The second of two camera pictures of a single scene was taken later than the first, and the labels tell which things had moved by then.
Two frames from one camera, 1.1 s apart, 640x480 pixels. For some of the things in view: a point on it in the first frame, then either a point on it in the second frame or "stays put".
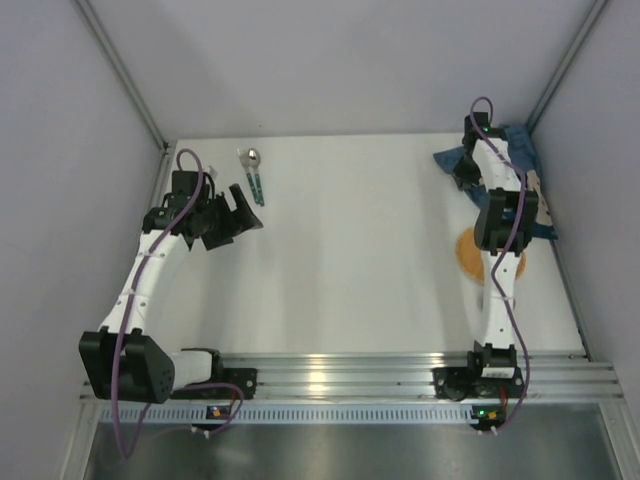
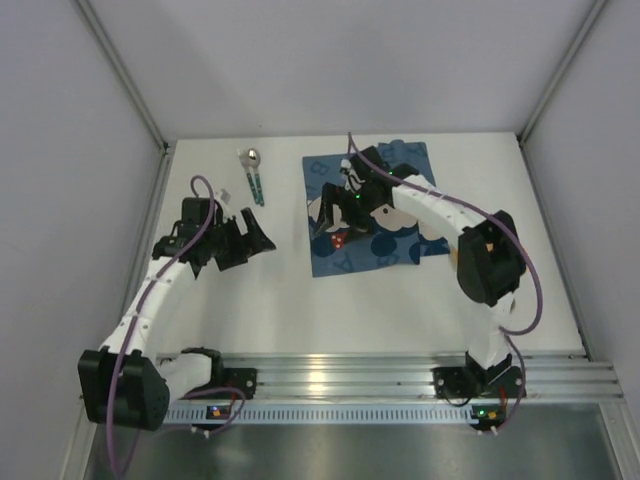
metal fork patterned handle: [244, 159] stays put
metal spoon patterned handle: [253, 158] stays put
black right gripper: [463, 171] → [344, 206]
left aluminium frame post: [123, 73] stays put
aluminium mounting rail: [558, 376] stays put
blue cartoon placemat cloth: [521, 150] → [396, 239]
